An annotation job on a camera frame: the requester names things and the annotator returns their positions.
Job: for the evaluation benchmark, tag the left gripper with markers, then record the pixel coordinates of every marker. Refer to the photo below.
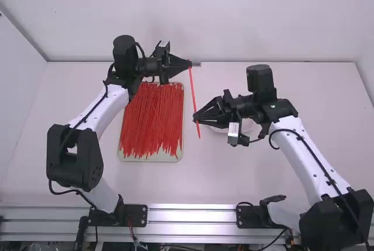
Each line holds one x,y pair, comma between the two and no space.
165,69

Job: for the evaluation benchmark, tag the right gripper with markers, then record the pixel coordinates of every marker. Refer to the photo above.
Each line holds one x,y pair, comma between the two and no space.
232,110

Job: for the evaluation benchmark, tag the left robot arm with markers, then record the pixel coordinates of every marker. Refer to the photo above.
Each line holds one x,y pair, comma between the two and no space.
96,107

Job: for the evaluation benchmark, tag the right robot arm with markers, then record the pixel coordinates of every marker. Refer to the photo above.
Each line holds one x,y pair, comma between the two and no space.
306,151

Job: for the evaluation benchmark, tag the white dish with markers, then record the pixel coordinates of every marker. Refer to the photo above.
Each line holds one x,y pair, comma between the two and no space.
217,131

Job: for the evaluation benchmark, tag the pale tray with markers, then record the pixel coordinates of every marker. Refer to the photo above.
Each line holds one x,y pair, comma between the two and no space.
146,160

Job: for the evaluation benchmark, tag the silver rails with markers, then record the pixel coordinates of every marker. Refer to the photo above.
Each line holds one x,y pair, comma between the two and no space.
190,216

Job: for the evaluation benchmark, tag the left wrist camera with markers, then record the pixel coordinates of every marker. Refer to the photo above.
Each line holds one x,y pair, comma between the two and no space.
163,46

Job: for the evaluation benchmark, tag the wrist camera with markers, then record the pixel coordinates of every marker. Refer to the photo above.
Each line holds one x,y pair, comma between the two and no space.
163,46
233,134

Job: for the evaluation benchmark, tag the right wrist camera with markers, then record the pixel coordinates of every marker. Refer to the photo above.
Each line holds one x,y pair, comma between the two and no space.
233,134

